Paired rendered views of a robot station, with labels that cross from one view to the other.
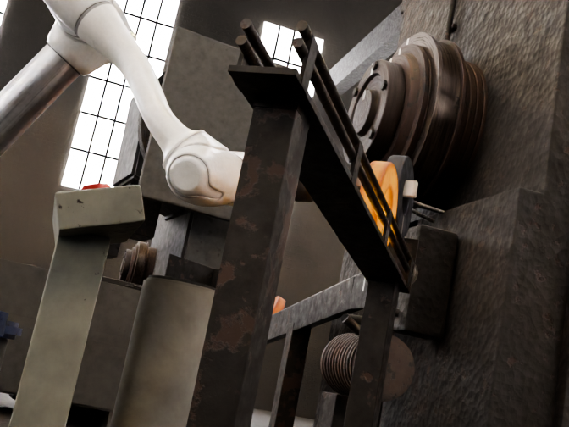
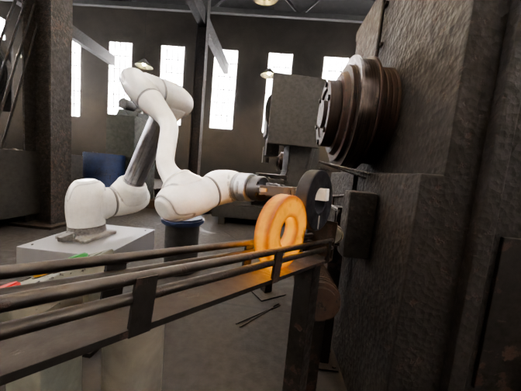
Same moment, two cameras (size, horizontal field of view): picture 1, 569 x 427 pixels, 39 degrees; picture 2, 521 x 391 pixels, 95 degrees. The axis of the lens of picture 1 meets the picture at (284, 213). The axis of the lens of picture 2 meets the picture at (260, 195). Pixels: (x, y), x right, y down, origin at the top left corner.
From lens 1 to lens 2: 96 cm
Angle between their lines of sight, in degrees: 25
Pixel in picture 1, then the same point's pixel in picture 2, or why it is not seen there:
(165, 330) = (108, 361)
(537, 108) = (439, 100)
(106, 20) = (148, 101)
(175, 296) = not seen: hidden behind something
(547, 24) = (451, 23)
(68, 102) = (260, 103)
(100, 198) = not seen: outside the picture
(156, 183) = (274, 137)
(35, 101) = (151, 143)
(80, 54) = not seen: hidden behind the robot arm
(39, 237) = (258, 150)
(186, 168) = (160, 205)
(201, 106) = (287, 103)
